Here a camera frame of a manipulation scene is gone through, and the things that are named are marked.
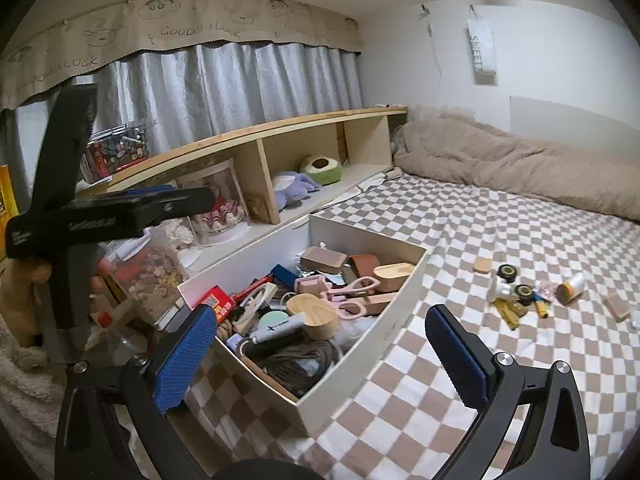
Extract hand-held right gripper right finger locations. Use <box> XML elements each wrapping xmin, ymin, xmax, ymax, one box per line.
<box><xmin>424</xmin><ymin>304</ymin><xmax>591</xmax><ymax>480</ymax></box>

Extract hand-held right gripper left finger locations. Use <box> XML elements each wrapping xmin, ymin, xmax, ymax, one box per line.
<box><xmin>55</xmin><ymin>303</ymin><xmax>221</xmax><ymax>480</ymax></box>

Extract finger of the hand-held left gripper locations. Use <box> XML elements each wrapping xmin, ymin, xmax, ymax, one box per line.
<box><xmin>142</xmin><ymin>187</ymin><xmax>216</xmax><ymax>231</ymax></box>
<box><xmin>97</xmin><ymin>185</ymin><xmax>176</xmax><ymax>200</ymax></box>

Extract red snack packet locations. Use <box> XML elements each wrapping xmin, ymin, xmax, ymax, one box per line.
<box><xmin>195</xmin><ymin>285</ymin><xmax>237</xmax><ymax>325</ymax></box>

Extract black lighter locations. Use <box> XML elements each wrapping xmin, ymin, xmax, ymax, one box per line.
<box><xmin>239</xmin><ymin>334</ymin><xmax>303</xmax><ymax>361</ymax></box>

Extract white rectangular storage box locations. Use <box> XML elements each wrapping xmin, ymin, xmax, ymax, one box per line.
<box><xmin>177</xmin><ymin>214</ymin><xmax>431</xmax><ymax>436</ymax></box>

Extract white lighter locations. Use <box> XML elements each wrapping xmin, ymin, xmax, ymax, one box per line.
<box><xmin>249</xmin><ymin>316</ymin><xmax>307</xmax><ymax>347</ymax></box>

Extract person's left forearm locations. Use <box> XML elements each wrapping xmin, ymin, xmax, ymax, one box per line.
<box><xmin>0</xmin><ymin>310</ymin><xmax>68</xmax><ymax>463</ymax></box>

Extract clear container of small items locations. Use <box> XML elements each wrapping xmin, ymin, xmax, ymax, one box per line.
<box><xmin>81</xmin><ymin>119</ymin><xmax>160</xmax><ymax>184</ymax></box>

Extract person's left hand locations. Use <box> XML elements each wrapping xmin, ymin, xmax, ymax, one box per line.
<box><xmin>0</xmin><ymin>259</ymin><xmax>108</xmax><ymax>347</ymax></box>

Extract clear display case beige plush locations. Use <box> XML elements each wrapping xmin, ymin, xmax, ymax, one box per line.
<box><xmin>145</xmin><ymin>215</ymin><xmax>197</xmax><ymax>253</ymax></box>

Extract clear display case red doll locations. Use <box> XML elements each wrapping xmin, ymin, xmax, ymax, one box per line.
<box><xmin>177</xmin><ymin>157</ymin><xmax>251</xmax><ymax>246</ymax></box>

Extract clear plastic bottle red cap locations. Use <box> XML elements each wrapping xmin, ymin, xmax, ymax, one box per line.
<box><xmin>90</xmin><ymin>311</ymin><xmax>148</xmax><ymax>356</ymax></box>

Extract white light bulb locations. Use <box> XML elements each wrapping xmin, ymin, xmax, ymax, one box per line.
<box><xmin>487</xmin><ymin>280</ymin><xmax>516</xmax><ymax>303</ymax></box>

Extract yellow box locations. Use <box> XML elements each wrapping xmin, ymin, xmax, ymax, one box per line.
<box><xmin>0</xmin><ymin>162</ymin><xmax>21</xmax><ymax>261</ymax></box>

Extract clear plastic box brown pieces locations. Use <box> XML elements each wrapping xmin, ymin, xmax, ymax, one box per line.
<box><xmin>97</xmin><ymin>232</ymin><xmax>190</xmax><ymax>328</ymax></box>

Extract flat wooden piece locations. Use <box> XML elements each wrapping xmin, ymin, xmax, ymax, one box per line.
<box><xmin>360</xmin><ymin>292</ymin><xmax>401</xmax><ymax>317</ymax></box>

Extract mint round case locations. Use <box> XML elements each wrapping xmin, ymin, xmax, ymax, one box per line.
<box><xmin>257</xmin><ymin>310</ymin><xmax>291</xmax><ymax>333</ymax></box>

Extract white curved plastic piece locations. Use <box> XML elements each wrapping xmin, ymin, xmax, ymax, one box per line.
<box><xmin>235</xmin><ymin>282</ymin><xmax>279</xmax><ymax>333</ymax></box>

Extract red lighter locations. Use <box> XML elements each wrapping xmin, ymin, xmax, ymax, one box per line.
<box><xmin>234</xmin><ymin>274</ymin><xmax>275</xmax><ymax>302</ymax></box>

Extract oval wooden box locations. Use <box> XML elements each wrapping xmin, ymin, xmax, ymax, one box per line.
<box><xmin>374</xmin><ymin>261</ymin><xmax>417</xmax><ymax>294</ymax></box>

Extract checkered bed sheet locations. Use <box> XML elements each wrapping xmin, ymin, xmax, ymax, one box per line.
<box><xmin>170</xmin><ymin>170</ymin><xmax>640</xmax><ymax>480</ymax></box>

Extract purple plush toy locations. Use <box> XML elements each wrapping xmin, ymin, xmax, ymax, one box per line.
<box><xmin>272</xmin><ymin>170</ymin><xmax>323</xmax><ymax>211</ymax></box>

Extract grey curtain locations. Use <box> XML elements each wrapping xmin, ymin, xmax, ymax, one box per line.
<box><xmin>0</xmin><ymin>42</ymin><xmax>365</xmax><ymax>206</ymax></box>

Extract brown leather holder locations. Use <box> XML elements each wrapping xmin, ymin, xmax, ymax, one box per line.
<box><xmin>348</xmin><ymin>254</ymin><xmax>382</xmax><ymax>281</ymax></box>

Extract plastic film roll orange tape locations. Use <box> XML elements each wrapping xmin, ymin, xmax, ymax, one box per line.
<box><xmin>556</xmin><ymin>271</ymin><xmax>586</xmax><ymax>305</ymax></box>

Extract wooden headboard shelf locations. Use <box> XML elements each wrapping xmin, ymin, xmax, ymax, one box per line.
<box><xmin>75</xmin><ymin>106</ymin><xmax>408</xmax><ymax>271</ymax></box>

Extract round wooden lidded box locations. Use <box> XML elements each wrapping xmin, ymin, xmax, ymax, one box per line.
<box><xmin>285</xmin><ymin>292</ymin><xmax>342</xmax><ymax>342</ymax></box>

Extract pink scissors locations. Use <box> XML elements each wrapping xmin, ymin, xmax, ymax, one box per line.
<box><xmin>320</xmin><ymin>275</ymin><xmax>383</xmax><ymax>320</ymax></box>

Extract pink block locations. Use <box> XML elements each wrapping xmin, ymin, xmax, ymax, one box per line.
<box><xmin>295</xmin><ymin>276</ymin><xmax>327</xmax><ymax>297</ymax></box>

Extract green avocado plush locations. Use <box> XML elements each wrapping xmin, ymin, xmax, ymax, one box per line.
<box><xmin>299</xmin><ymin>154</ymin><xmax>345</xmax><ymax>188</ymax></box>

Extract brown wooden block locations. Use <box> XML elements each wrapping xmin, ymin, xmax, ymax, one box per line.
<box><xmin>602</xmin><ymin>292</ymin><xmax>632</xmax><ymax>322</ymax></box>
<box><xmin>301</xmin><ymin>246</ymin><xmax>348</xmax><ymax>275</ymax></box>

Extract beige printed curtain valance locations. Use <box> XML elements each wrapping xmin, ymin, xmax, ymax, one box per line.
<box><xmin>0</xmin><ymin>0</ymin><xmax>363</xmax><ymax>111</ymax></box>

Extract beige fluffy blanket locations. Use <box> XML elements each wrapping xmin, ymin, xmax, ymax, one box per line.
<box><xmin>392</xmin><ymin>105</ymin><xmax>640</xmax><ymax>223</ymax></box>

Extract white hanging bag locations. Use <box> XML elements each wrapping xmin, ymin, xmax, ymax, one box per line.
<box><xmin>467</xmin><ymin>15</ymin><xmax>498</xmax><ymax>86</ymax></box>

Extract beige rope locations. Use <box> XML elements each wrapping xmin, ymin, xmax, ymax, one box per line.
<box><xmin>214</xmin><ymin>310</ymin><xmax>246</xmax><ymax>343</ymax></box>

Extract dark rope coil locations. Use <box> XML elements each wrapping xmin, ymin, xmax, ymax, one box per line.
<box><xmin>260</xmin><ymin>340</ymin><xmax>346</xmax><ymax>400</ymax></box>

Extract wall hook with cord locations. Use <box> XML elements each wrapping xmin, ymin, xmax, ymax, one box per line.
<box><xmin>420</xmin><ymin>4</ymin><xmax>443</xmax><ymax>91</ymax></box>

